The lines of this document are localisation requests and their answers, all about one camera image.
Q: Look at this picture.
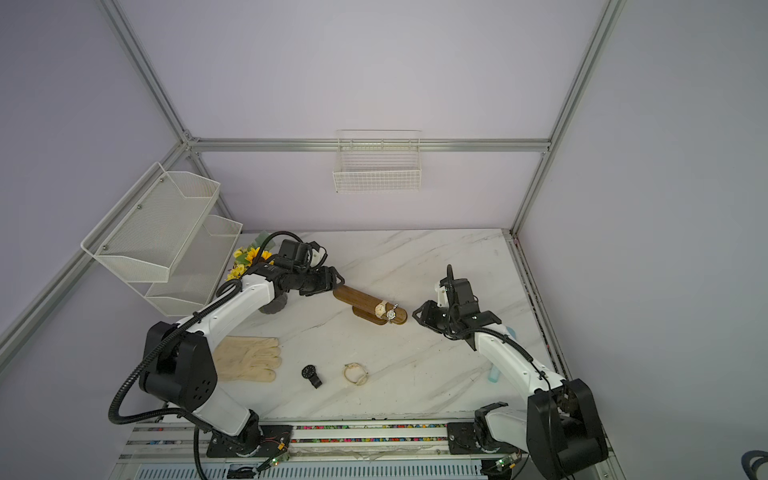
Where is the wooden watch stand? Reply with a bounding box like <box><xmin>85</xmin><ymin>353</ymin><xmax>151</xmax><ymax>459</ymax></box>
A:
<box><xmin>333</xmin><ymin>285</ymin><xmax>408</xmax><ymax>326</ymax></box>

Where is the cream strap wrist watch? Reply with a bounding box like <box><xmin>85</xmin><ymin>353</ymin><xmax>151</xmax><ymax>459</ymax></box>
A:
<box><xmin>374</xmin><ymin>301</ymin><xmax>388</xmax><ymax>319</ymax></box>

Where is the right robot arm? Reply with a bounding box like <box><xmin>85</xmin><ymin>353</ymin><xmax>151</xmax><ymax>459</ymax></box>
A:
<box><xmin>413</xmin><ymin>267</ymin><xmax>609</xmax><ymax>479</ymax></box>

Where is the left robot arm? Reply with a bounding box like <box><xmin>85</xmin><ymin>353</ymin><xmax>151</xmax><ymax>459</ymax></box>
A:
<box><xmin>107</xmin><ymin>231</ymin><xmax>344</xmax><ymax>454</ymax></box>

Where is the black wrist watch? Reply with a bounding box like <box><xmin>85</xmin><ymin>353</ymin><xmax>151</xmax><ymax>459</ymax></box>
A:
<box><xmin>301</xmin><ymin>365</ymin><xmax>323</xmax><ymax>389</ymax></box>

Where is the purple glass vase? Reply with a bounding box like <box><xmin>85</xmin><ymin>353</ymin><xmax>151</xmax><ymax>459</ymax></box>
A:
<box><xmin>259</xmin><ymin>292</ymin><xmax>288</xmax><ymax>315</ymax></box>

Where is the yellow sunflower bouquet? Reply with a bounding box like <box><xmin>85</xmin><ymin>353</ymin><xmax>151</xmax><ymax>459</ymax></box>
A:
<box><xmin>226</xmin><ymin>232</ymin><xmax>275</xmax><ymax>281</ymax></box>

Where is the lower white mesh shelf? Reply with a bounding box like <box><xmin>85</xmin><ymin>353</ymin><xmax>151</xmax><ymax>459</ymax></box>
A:
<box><xmin>140</xmin><ymin>215</ymin><xmax>242</xmax><ymax>317</ymax></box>

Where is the white mesh shelf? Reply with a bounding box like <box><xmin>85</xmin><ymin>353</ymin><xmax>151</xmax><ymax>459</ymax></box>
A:
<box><xmin>140</xmin><ymin>215</ymin><xmax>242</xmax><ymax>317</ymax></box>
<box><xmin>81</xmin><ymin>163</ymin><xmax>220</xmax><ymax>283</ymax></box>

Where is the upper white mesh shelf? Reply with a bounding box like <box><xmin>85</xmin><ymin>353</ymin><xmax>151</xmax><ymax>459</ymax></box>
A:
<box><xmin>81</xmin><ymin>163</ymin><xmax>220</xmax><ymax>283</ymax></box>

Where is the black chair part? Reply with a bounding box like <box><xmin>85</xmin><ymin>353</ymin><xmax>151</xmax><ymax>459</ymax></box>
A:
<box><xmin>740</xmin><ymin>450</ymin><xmax>768</xmax><ymax>480</ymax></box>

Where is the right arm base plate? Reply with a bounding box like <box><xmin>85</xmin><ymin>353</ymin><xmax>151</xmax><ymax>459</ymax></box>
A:
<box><xmin>446</xmin><ymin>422</ymin><xmax>522</xmax><ymax>455</ymax></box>

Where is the white wire wall basket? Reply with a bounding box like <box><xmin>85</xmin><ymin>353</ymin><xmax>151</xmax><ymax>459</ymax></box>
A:
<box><xmin>333</xmin><ymin>129</ymin><xmax>422</xmax><ymax>194</ymax></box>

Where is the white perforated cable tray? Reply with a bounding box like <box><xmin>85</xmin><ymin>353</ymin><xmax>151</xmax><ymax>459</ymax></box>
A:
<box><xmin>134</xmin><ymin>460</ymin><xmax>487</xmax><ymax>480</ymax></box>

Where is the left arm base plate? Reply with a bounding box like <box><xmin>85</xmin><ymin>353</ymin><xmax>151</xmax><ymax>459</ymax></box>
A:
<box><xmin>206</xmin><ymin>424</ymin><xmax>294</xmax><ymax>458</ymax></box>

